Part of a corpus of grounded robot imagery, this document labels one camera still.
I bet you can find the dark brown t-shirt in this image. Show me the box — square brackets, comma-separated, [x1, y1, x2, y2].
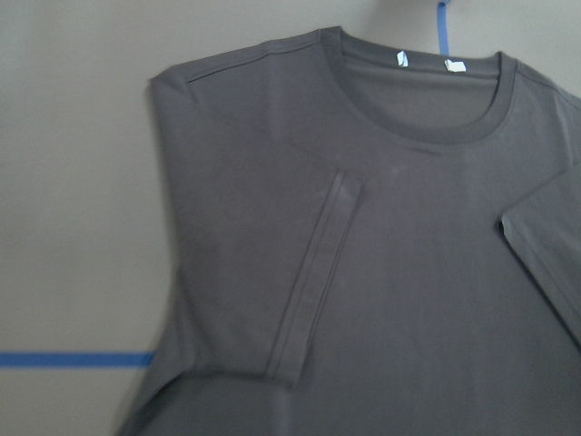
[121, 27, 580, 435]

